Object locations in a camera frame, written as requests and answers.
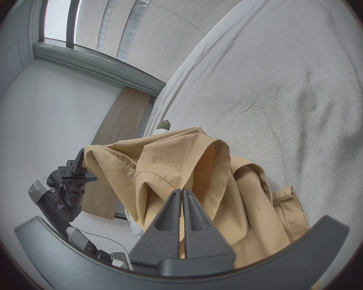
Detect pale blue garment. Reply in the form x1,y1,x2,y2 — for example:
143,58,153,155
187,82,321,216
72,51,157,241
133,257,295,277
123,207,146,239

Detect tan shorts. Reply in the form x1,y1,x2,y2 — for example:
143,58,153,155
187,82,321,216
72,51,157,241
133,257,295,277
83,127,310,266

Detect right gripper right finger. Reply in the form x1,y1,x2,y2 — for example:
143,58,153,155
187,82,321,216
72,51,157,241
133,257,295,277
182,188,237,266

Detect window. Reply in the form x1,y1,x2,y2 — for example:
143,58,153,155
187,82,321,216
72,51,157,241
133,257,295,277
39,0,255,85

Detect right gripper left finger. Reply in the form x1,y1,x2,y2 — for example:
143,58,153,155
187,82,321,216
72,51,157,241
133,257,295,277
129,188,183,267

